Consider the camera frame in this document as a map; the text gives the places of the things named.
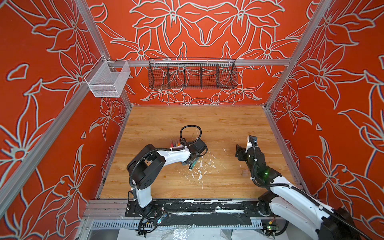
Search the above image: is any white cable duct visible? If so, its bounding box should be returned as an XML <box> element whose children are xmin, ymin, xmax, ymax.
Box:
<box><xmin>91</xmin><ymin>219</ymin><xmax>263</xmax><ymax>230</ymax></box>

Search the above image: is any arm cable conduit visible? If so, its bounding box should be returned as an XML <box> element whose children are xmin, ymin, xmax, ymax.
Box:
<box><xmin>248</xmin><ymin>135</ymin><xmax>373</xmax><ymax>240</ymax></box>
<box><xmin>127</xmin><ymin>124</ymin><xmax>203</xmax><ymax>208</ymax></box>

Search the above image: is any black wire basket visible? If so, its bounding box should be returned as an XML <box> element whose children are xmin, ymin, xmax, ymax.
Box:
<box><xmin>148</xmin><ymin>57</ymin><xmax>239</xmax><ymax>90</ymax></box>

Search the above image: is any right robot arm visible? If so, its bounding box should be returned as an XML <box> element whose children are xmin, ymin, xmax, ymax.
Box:
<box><xmin>235</xmin><ymin>145</ymin><xmax>362</xmax><ymax>240</ymax></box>

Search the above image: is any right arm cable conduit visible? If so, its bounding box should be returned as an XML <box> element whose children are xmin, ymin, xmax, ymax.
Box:
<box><xmin>248</xmin><ymin>135</ymin><xmax>373</xmax><ymax>240</ymax></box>

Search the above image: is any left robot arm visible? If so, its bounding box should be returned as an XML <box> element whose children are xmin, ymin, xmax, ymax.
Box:
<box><xmin>127</xmin><ymin>139</ymin><xmax>208</xmax><ymax>209</ymax></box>

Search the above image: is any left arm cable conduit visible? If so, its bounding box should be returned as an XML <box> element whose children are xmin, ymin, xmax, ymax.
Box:
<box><xmin>127</xmin><ymin>124</ymin><xmax>203</xmax><ymax>208</ymax></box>

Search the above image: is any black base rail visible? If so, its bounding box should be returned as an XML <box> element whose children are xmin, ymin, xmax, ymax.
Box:
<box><xmin>125</xmin><ymin>198</ymin><xmax>286</xmax><ymax>219</ymax></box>

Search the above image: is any clear plastic bin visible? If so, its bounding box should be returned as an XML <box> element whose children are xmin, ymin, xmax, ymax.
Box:
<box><xmin>85</xmin><ymin>60</ymin><xmax>131</xmax><ymax>98</ymax></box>

